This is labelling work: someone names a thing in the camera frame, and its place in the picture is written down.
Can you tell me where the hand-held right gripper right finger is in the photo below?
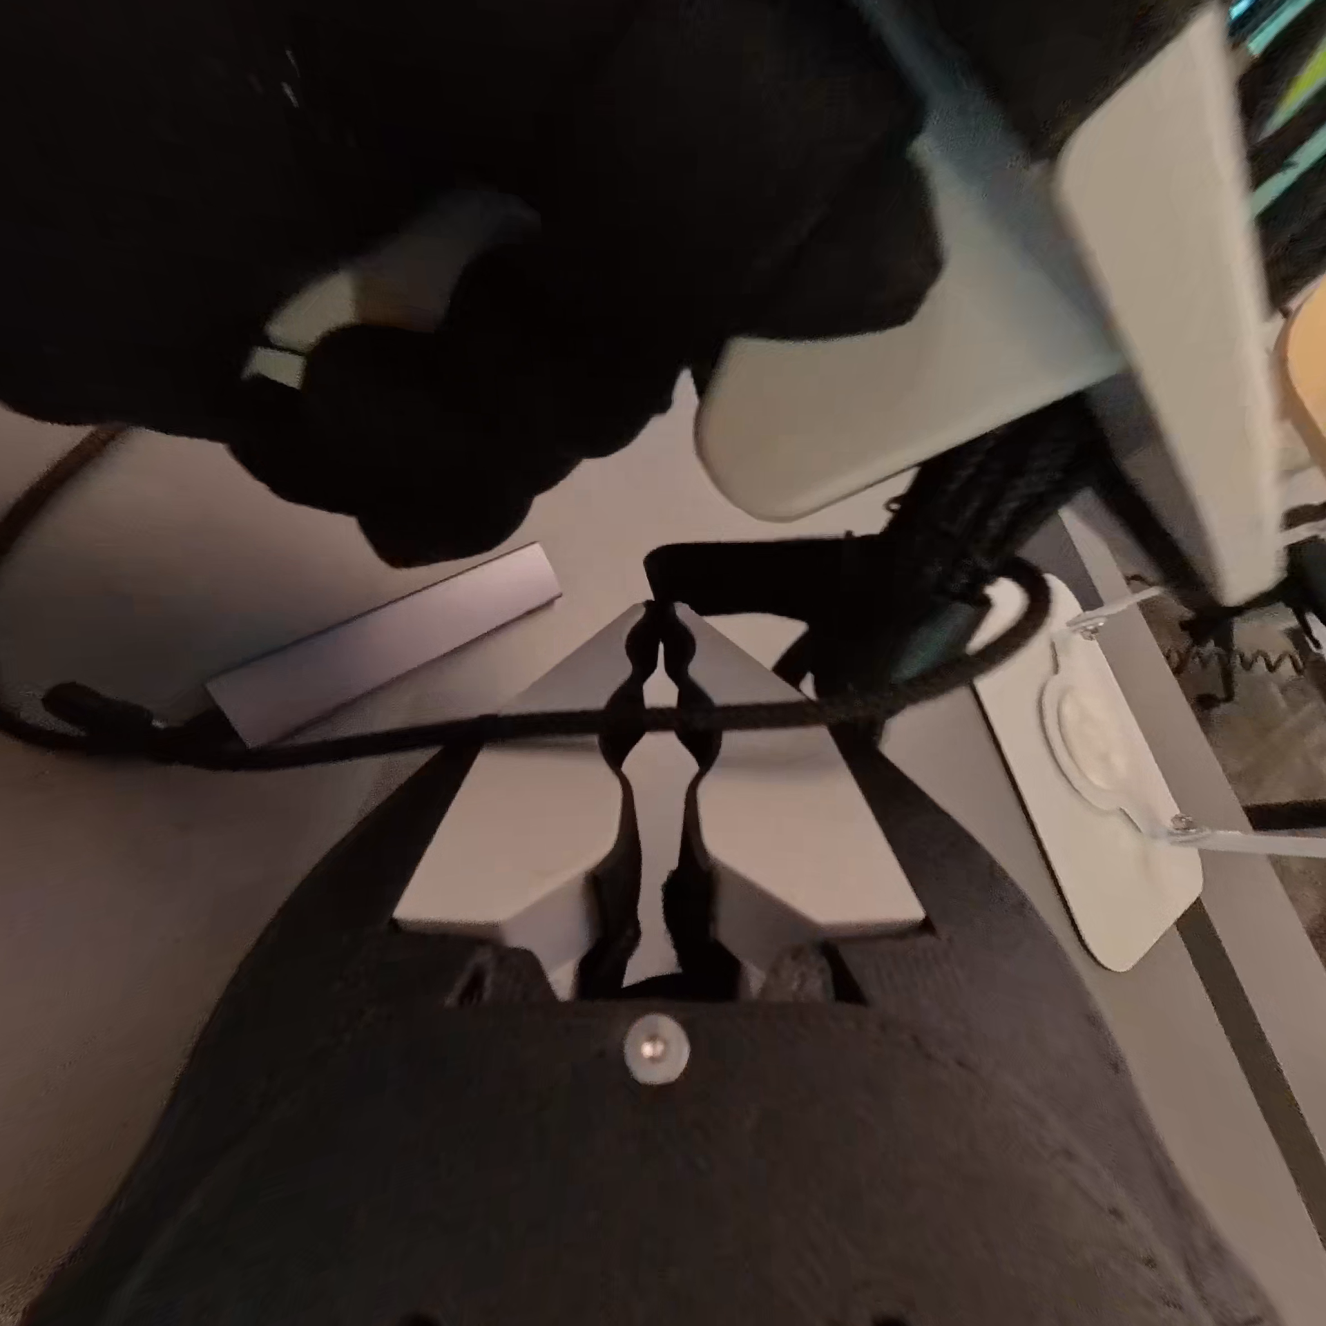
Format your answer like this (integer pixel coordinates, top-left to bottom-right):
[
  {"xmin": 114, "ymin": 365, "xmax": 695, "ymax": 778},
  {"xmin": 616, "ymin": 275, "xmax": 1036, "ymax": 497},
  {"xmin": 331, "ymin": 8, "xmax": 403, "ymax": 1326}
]
[{"xmin": 669, "ymin": 607, "xmax": 926, "ymax": 961}]

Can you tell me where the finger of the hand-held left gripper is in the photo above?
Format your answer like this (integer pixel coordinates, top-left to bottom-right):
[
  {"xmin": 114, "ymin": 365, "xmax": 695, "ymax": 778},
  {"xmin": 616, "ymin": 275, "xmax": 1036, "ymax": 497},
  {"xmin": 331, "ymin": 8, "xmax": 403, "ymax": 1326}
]
[{"xmin": 1050, "ymin": 0, "xmax": 1284, "ymax": 607}]

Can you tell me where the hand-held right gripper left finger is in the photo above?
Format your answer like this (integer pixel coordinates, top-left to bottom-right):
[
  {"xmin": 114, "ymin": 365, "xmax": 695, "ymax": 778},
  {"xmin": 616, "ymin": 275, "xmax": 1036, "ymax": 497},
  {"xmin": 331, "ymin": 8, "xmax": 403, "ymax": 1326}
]
[{"xmin": 392, "ymin": 601, "xmax": 654, "ymax": 975}]

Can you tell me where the black braided usb cable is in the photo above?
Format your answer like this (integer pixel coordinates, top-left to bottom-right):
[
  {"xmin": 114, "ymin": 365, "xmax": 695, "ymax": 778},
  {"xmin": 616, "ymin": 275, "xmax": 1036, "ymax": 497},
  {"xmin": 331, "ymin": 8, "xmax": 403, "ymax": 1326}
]
[{"xmin": 194, "ymin": 420, "xmax": 1110, "ymax": 770}]

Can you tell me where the grey usb hub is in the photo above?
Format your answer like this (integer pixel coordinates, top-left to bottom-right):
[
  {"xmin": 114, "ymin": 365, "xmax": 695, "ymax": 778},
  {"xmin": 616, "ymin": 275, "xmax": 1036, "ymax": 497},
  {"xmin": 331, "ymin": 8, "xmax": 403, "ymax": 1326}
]
[{"xmin": 204, "ymin": 545, "xmax": 561, "ymax": 751}]

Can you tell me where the person's left hand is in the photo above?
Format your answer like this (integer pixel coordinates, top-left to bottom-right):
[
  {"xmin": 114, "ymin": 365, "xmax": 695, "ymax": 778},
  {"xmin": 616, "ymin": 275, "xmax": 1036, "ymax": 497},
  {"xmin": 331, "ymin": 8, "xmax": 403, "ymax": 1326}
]
[{"xmin": 0, "ymin": 0, "xmax": 943, "ymax": 573}]

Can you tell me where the white tablet stand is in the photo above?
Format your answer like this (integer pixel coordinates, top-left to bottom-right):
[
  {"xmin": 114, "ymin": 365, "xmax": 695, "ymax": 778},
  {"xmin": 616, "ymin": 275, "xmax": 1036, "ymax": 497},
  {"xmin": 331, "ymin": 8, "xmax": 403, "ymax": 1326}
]
[{"xmin": 973, "ymin": 576, "xmax": 1326, "ymax": 973}]

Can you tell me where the thin black hub cable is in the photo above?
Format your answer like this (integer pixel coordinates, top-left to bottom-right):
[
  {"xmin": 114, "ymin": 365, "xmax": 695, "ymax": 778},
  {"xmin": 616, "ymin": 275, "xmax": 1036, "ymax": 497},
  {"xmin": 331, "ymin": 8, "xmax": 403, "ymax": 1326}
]
[{"xmin": 0, "ymin": 427, "xmax": 236, "ymax": 770}]

